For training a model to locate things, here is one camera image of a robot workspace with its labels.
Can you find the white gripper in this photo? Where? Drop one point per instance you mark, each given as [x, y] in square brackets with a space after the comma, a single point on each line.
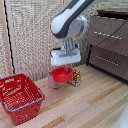
[65, 56]

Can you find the red plastic bowl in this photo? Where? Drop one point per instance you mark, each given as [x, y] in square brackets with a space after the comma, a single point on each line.
[61, 75]

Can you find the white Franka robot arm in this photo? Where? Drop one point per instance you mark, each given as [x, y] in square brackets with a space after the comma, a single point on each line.
[71, 22]

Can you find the red plastic shopping basket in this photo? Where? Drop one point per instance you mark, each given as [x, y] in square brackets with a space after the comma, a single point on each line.
[19, 97]

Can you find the red yellow cardboard box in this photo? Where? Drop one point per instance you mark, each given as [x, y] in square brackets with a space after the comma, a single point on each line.
[77, 77]

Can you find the brown drawer cabinet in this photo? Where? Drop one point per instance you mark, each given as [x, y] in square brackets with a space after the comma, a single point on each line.
[110, 46]

